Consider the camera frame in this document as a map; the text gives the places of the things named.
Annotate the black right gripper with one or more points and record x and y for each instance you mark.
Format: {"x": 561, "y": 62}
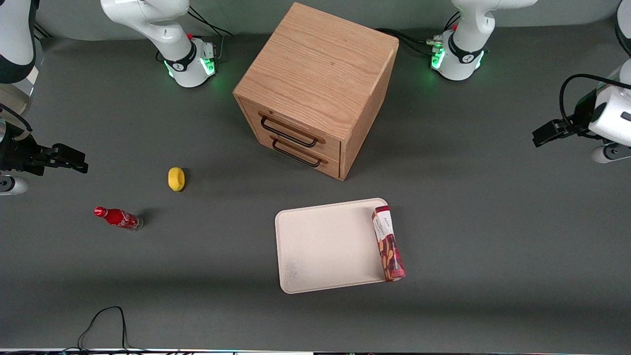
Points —
{"x": 18, "y": 152}

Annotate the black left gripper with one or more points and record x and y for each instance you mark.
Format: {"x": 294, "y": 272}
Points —
{"x": 578, "y": 122}

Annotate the red cookie box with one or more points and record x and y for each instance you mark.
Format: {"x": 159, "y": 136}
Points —
{"x": 388, "y": 246}

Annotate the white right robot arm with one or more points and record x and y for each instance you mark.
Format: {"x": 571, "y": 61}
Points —
{"x": 167, "y": 29}

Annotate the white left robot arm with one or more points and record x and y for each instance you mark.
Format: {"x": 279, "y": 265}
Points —
{"x": 463, "y": 54}

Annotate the white rectangular tray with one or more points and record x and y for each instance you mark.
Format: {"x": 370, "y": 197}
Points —
{"x": 330, "y": 246}

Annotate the red cola bottle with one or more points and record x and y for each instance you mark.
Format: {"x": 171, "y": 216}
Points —
{"x": 118, "y": 217}

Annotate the yellow lemon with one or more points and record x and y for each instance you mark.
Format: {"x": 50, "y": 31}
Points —
{"x": 176, "y": 179}

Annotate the wooden drawer front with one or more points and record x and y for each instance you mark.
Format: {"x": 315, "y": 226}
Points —
{"x": 325, "y": 148}
{"x": 331, "y": 166}

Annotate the wooden drawer cabinet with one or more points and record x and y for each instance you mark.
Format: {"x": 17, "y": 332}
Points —
{"x": 320, "y": 64}

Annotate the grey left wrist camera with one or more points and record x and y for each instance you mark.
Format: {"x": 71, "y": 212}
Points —
{"x": 609, "y": 153}

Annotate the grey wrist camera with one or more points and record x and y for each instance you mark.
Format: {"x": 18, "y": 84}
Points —
{"x": 12, "y": 185}
{"x": 609, "y": 153}

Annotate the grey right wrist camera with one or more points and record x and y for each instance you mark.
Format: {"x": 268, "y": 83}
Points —
{"x": 12, "y": 185}

